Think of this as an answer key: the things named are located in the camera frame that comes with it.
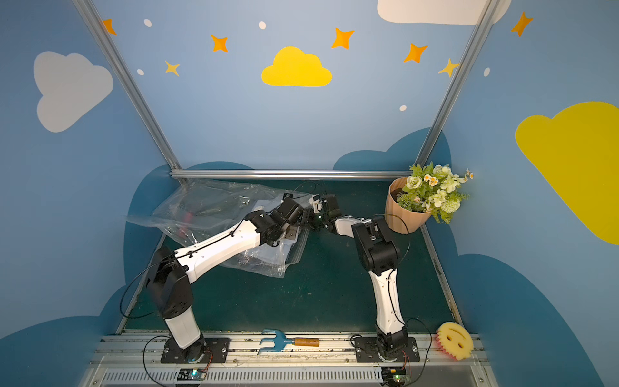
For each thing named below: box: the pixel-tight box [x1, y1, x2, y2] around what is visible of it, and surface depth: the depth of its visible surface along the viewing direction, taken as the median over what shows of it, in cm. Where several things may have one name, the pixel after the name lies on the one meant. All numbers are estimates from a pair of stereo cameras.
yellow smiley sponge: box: [437, 321, 474, 361], surface depth 76 cm
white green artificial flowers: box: [396, 162, 474, 225], surface depth 84 cm
